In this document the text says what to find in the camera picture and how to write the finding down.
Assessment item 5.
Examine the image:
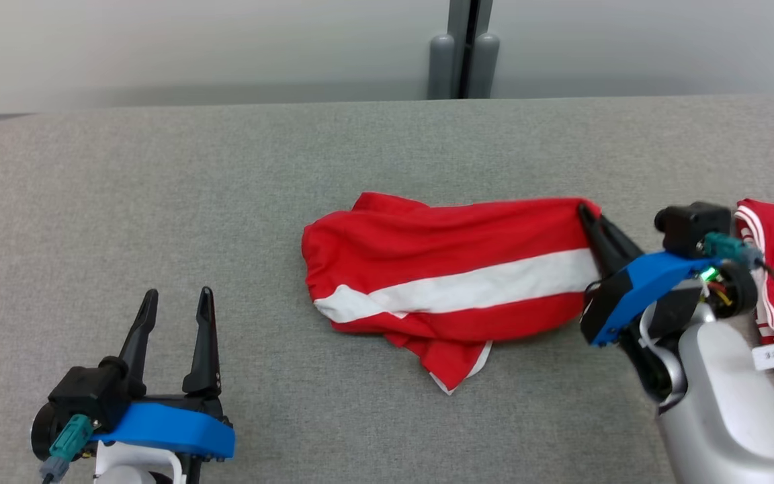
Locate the black right cable teal plug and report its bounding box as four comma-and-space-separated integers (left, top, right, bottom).
701, 232, 774, 473

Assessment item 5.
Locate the black cable teal plug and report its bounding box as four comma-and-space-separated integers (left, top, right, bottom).
701, 232, 774, 473
39, 413, 94, 483

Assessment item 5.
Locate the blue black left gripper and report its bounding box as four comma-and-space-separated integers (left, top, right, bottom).
90, 286, 237, 462

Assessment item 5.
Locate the grey vertical partition frame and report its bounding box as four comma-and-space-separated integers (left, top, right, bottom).
447, 0, 494, 41

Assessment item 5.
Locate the red jersey number 23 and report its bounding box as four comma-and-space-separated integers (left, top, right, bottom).
301, 192, 603, 396

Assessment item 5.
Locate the black left cable teal plug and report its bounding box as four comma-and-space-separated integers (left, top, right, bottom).
39, 413, 94, 483

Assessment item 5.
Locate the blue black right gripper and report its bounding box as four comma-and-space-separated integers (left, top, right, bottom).
577, 204, 759, 348

